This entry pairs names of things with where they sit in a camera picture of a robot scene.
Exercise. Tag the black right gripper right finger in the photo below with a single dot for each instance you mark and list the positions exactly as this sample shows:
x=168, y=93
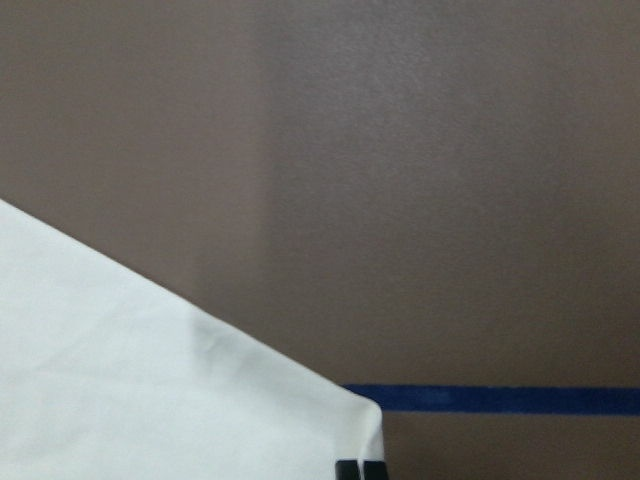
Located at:
x=375, y=470

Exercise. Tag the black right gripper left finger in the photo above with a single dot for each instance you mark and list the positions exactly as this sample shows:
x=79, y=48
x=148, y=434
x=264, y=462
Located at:
x=347, y=469

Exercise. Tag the cream long-sleeve shirt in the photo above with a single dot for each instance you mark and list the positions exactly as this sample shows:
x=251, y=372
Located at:
x=107, y=375

